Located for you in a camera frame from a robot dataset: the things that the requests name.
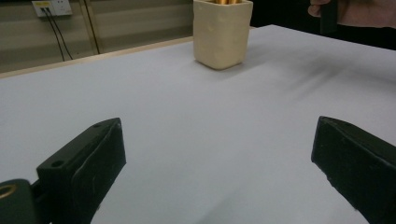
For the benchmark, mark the beige vertical wall trim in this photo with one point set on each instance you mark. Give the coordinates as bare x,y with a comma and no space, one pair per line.
88,25

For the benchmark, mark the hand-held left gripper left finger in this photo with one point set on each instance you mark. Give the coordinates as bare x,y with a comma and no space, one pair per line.
87,168

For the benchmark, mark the white table cover sheet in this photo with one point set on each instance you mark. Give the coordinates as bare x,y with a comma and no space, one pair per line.
186,124

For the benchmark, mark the white wall socket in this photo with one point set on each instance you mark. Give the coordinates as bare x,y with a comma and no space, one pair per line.
59,6

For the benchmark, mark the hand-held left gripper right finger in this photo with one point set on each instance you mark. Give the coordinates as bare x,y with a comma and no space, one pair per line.
358,165

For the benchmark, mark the cream square brush holder cup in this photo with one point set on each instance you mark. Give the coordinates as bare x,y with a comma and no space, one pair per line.
221,34

